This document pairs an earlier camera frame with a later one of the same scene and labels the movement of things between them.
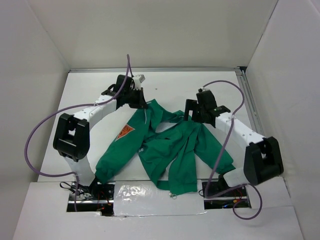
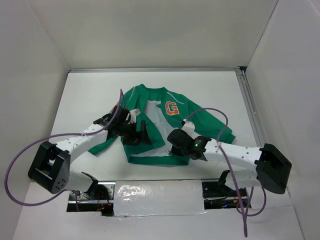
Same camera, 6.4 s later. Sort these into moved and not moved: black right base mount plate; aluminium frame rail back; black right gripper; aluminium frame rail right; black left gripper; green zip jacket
Moved: green zip jacket; black left gripper; black right gripper
Not moved: aluminium frame rail right; aluminium frame rail back; black right base mount plate
